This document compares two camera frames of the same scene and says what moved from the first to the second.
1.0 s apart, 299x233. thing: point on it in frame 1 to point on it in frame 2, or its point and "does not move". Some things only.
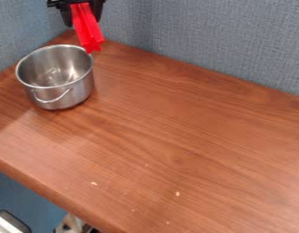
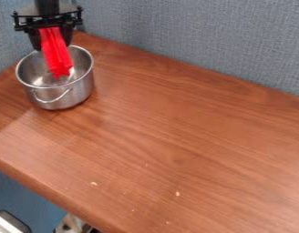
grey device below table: x=7 y=223 does not move
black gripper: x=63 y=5 to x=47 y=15
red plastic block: x=89 y=26 to x=58 y=50
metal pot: x=59 y=73 does not move
